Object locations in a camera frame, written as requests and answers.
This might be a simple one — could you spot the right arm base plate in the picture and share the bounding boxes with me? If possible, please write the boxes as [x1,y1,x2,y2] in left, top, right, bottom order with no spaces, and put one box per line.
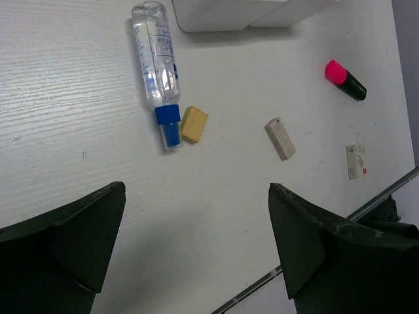
[357,198,418,239]

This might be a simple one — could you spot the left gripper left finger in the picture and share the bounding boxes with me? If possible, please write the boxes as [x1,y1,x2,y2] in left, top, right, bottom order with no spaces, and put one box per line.
[1,182,126,313]

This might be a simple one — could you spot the clear blue spray bottle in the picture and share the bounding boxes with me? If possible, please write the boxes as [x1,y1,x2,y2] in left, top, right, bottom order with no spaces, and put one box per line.
[132,1,183,150]

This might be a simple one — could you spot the left white compartment organizer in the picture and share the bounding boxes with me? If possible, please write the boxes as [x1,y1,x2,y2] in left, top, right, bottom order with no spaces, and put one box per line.
[172,0,286,33]

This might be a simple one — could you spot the white compartment organizer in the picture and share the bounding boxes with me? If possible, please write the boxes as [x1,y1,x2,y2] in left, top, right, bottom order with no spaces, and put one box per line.
[172,0,286,33]
[250,0,338,27]

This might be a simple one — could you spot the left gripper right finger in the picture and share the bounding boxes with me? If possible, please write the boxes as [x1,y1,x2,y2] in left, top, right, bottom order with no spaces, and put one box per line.
[268,183,418,313]

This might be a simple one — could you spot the yellow eraser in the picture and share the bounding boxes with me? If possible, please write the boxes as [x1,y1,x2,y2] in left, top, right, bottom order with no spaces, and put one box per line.
[180,106,208,144]

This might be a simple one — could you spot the right white compartment organizer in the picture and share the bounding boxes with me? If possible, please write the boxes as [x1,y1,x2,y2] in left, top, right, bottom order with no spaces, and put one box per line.
[250,0,338,27]

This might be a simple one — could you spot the pink black highlighter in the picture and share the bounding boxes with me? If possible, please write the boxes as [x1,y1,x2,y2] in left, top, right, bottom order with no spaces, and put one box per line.
[325,60,367,101]

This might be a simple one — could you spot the grey white eraser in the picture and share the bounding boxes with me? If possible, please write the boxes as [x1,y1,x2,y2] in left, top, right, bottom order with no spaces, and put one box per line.
[264,117,296,161]

